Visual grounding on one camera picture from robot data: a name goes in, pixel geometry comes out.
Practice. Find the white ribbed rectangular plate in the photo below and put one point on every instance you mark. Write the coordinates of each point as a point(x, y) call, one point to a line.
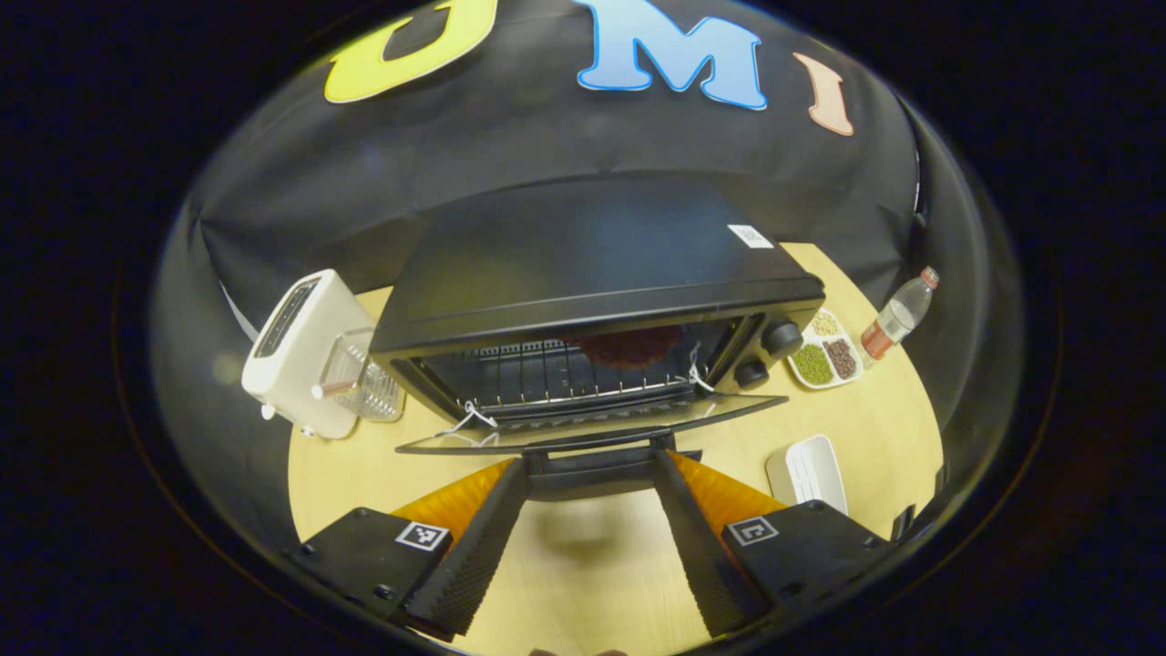
point(806, 469)

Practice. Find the clear bottle red label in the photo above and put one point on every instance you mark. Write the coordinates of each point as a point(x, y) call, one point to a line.
point(897, 319)

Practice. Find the black backdrop cloth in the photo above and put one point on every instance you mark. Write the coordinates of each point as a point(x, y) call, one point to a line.
point(547, 137)

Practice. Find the white toaster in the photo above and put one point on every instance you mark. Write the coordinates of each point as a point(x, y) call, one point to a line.
point(301, 355)

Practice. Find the black electric oven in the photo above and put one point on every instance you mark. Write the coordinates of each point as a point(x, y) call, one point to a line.
point(592, 264)

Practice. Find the white divided bean dish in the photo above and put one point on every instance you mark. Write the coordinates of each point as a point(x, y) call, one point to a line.
point(811, 364)

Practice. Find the brown meat piece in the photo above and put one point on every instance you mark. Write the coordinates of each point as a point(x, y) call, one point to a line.
point(629, 348)

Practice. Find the clear plastic container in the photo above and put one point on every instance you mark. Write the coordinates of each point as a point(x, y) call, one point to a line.
point(369, 392)

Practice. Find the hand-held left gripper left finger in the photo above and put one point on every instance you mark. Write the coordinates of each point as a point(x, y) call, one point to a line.
point(474, 556)

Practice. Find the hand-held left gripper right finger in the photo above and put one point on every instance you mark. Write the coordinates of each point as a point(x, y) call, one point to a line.
point(697, 547)

